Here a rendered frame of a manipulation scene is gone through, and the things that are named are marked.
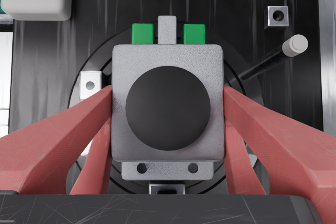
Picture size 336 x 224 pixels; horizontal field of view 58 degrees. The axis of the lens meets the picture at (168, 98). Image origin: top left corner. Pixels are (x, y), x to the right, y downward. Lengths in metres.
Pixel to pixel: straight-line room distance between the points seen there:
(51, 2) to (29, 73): 0.06
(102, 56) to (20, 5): 0.07
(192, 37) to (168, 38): 0.01
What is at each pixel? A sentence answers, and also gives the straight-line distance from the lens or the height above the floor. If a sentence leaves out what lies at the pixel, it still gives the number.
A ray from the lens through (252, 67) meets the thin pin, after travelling 0.19.
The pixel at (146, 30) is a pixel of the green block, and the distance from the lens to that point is 0.17.
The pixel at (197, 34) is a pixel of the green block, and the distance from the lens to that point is 0.17.
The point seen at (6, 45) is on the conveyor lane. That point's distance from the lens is 0.33.
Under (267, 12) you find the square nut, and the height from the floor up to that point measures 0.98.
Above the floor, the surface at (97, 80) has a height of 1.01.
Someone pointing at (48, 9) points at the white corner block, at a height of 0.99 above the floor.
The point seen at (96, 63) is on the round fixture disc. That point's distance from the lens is 0.22.
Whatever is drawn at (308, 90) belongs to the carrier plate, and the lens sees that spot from 0.26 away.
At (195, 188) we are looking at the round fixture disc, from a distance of 0.22.
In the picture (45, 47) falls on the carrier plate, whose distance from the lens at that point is 0.25.
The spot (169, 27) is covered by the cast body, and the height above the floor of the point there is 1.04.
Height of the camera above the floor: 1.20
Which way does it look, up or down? 85 degrees down
